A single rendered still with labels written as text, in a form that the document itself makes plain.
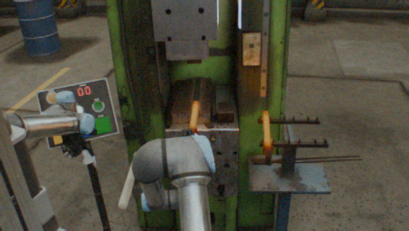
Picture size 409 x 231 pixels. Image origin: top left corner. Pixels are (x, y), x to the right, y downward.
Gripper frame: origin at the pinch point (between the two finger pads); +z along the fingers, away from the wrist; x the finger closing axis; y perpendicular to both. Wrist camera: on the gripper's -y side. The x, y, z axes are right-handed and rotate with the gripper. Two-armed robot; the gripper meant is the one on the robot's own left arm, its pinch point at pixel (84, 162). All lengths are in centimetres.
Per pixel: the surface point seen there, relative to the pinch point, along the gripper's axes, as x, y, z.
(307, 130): 59, -219, 94
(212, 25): 38, -57, -50
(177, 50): 22, -50, -38
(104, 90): -8.2, -29.1, -21.5
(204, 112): 33, -55, -4
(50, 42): -364, -294, 75
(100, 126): -5.0, -19.0, -7.5
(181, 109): 21, -52, -6
